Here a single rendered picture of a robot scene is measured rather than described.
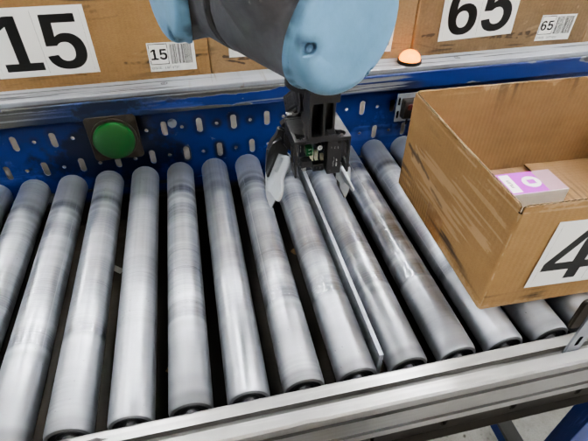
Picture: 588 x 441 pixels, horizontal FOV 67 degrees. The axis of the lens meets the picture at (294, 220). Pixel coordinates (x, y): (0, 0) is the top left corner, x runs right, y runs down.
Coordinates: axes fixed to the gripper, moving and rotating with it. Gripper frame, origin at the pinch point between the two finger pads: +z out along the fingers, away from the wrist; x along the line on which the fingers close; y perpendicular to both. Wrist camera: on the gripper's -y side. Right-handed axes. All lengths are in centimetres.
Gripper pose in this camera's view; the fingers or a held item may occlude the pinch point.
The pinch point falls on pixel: (306, 195)
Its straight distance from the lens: 67.0
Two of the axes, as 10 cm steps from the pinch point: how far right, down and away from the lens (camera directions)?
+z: 0.0, 7.6, 6.5
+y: 2.2, 6.4, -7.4
